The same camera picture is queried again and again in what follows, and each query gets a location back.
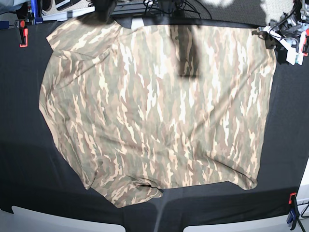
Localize white tape patch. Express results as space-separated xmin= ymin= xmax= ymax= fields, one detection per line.
xmin=131 ymin=17 xmax=144 ymax=30

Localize black cables on desk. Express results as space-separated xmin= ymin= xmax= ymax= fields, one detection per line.
xmin=142 ymin=0 xmax=213 ymax=20

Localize orange clamp bottom right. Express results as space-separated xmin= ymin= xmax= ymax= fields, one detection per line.
xmin=287 ymin=192 xmax=299 ymax=231

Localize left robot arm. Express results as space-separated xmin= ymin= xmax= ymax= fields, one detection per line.
xmin=259 ymin=0 xmax=309 ymax=65

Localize orange clamp top right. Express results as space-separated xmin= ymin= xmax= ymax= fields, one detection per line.
xmin=298 ymin=29 xmax=309 ymax=56

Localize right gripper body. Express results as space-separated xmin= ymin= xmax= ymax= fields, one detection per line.
xmin=93 ymin=0 xmax=116 ymax=22

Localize blue clamp top left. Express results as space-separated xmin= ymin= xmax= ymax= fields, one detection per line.
xmin=29 ymin=0 xmax=43 ymax=25

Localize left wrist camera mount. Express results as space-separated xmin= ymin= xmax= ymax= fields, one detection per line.
xmin=257 ymin=24 xmax=309 ymax=65

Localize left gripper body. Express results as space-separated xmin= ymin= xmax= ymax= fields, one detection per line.
xmin=263 ymin=32 xmax=288 ymax=64

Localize black table cloth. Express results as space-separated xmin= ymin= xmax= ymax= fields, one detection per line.
xmin=0 ymin=22 xmax=309 ymax=232

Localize orange clamp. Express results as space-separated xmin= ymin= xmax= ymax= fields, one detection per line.
xmin=19 ymin=20 xmax=28 ymax=48
xmin=287 ymin=192 xmax=299 ymax=231
xmin=298 ymin=29 xmax=309 ymax=56

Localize orange clamp top left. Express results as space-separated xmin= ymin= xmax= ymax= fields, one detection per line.
xmin=19 ymin=20 xmax=28 ymax=48

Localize camouflage t-shirt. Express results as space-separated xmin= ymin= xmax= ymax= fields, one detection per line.
xmin=39 ymin=14 xmax=277 ymax=208

